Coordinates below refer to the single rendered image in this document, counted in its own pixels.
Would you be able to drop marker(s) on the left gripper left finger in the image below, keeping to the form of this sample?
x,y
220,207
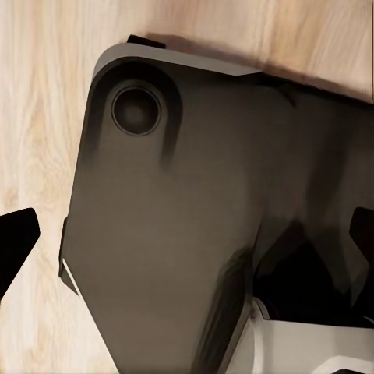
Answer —
x,y
19,231

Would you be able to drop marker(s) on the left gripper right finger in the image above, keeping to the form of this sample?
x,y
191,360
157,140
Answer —
x,y
362,232

